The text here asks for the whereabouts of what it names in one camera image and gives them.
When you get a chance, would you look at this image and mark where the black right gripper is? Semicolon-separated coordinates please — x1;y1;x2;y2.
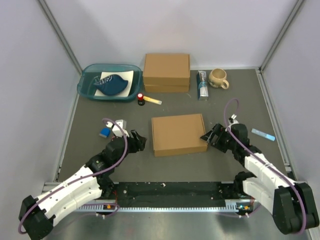
200;123;237;153

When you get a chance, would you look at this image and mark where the brown cardboard box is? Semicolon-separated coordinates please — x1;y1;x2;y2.
151;113;208;157

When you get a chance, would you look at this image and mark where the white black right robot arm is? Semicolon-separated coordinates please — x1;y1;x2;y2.
201;120;320;235

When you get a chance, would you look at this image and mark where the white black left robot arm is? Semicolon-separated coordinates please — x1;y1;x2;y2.
18;130;147;240

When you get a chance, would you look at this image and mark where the blue toothpaste box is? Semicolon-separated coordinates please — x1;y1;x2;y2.
196;70;209;101

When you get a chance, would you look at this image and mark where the lower folded cardboard box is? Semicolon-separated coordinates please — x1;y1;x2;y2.
144;84;190;93

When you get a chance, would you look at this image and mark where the folded cardboard box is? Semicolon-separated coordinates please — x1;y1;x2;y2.
144;84;190;93
143;53;190;86

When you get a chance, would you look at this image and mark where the upper folded cardboard box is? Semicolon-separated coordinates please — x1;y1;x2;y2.
143;53;190;86

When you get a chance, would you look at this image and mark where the blue small eraser block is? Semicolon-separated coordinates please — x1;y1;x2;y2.
99;127;111;138

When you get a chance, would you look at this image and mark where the red black stamp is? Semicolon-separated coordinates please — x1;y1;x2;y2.
137;93;145;106

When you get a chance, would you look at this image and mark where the yellow highlighter marker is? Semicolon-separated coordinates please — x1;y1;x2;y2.
143;96;162;105

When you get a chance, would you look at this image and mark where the beige ceramic mug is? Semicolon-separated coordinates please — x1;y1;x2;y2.
208;68;230;90

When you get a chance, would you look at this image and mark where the light blue marker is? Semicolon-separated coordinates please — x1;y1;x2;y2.
251;128;276;142

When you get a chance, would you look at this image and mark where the dark blue shoe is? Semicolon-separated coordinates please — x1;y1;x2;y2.
93;74;129;96

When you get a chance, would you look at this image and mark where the teal plastic bin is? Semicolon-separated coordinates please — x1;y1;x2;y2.
77;63;143;102

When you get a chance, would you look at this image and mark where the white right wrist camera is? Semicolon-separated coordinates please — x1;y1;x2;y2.
228;114;239;127

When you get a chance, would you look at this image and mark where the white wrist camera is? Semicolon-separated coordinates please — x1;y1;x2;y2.
105;119;130;137
228;114;239;127

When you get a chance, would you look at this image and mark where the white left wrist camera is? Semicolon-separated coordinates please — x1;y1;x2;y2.
105;119;130;137

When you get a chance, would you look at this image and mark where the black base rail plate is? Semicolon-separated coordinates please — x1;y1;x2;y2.
110;181;239;207

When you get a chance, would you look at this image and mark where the grey slotted cable duct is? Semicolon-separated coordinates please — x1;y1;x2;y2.
75;199;254;214

